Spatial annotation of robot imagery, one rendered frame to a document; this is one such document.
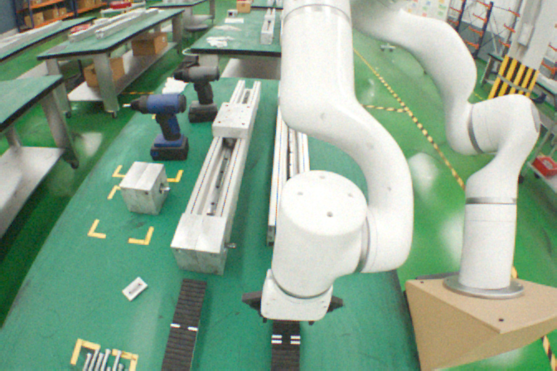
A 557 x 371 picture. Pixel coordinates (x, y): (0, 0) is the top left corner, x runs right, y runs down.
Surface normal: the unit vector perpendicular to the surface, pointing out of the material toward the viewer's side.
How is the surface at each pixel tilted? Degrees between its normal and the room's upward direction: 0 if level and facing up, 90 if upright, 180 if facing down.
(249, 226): 0
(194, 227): 0
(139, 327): 0
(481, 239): 69
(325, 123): 101
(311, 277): 90
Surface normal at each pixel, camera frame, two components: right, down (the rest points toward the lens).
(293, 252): -0.61, 0.45
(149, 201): -0.04, 0.61
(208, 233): 0.08, -0.78
